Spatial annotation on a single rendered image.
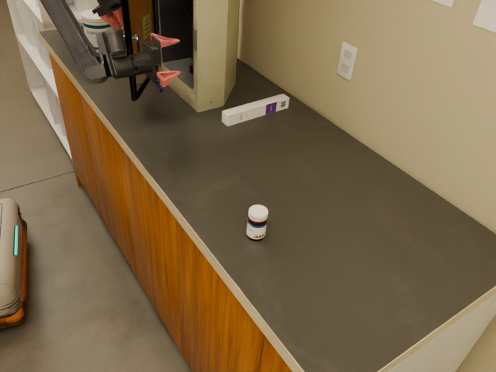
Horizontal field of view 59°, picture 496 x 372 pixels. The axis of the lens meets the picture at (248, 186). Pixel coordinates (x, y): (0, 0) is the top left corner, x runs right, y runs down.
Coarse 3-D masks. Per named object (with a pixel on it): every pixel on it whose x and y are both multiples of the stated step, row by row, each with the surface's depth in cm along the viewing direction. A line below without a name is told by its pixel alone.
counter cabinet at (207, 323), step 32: (64, 96) 216; (96, 128) 180; (96, 160) 199; (128, 160) 153; (96, 192) 223; (128, 192) 167; (128, 224) 184; (160, 224) 145; (128, 256) 204; (160, 256) 157; (192, 256) 128; (160, 288) 171; (192, 288) 137; (224, 288) 114; (192, 320) 148; (224, 320) 121; (480, 320) 118; (192, 352) 161; (224, 352) 130; (256, 352) 109; (416, 352) 94; (448, 352) 117
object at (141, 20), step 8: (128, 0) 133; (136, 0) 140; (144, 0) 147; (136, 8) 141; (144, 8) 148; (152, 8) 157; (136, 16) 142; (144, 16) 150; (152, 16) 158; (136, 24) 142; (144, 24) 151; (152, 24) 160; (136, 32) 143; (144, 32) 152; (152, 32) 161; (144, 40) 153; (136, 48) 145; (136, 80) 149; (144, 80) 158
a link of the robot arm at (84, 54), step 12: (48, 0) 115; (60, 0) 116; (48, 12) 116; (60, 12) 116; (60, 24) 117; (72, 24) 117; (72, 36) 118; (84, 36) 119; (72, 48) 118; (84, 48) 118; (84, 60) 119; (96, 60) 119
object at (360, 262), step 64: (64, 64) 182; (128, 128) 147; (192, 128) 150; (256, 128) 153; (320, 128) 156; (192, 192) 124; (256, 192) 126; (320, 192) 128; (384, 192) 130; (256, 256) 106; (320, 256) 108; (384, 256) 109; (448, 256) 111; (256, 320) 95; (320, 320) 94; (384, 320) 95; (448, 320) 96
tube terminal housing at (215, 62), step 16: (208, 0) 136; (224, 0) 139; (208, 16) 139; (224, 16) 143; (208, 32) 143; (224, 32) 146; (208, 48) 146; (224, 48) 150; (208, 64) 149; (224, 64) 153; (176, 80) 165; (208, 80) 153; (224, 80) 157; (192, 96) 158; (208, 96) 157; (224, 96) 162
